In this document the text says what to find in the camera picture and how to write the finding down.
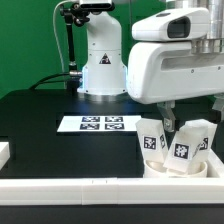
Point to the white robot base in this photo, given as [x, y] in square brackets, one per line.
[104, 74]

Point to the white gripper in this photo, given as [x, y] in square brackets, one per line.
[162, 65]

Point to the white front wall barrier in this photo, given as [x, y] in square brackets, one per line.
[111, 191]

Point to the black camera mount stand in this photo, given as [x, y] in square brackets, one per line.
[74, 15]

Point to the camera on mount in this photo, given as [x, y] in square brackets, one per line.
[97, 5]

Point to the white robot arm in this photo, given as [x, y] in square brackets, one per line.
[213, 42]

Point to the white left wall barrier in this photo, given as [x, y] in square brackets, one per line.
[4, 153]

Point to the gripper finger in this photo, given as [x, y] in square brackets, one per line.
[219, 104]

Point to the white sheet with tags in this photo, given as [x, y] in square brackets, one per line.
[72, 124]

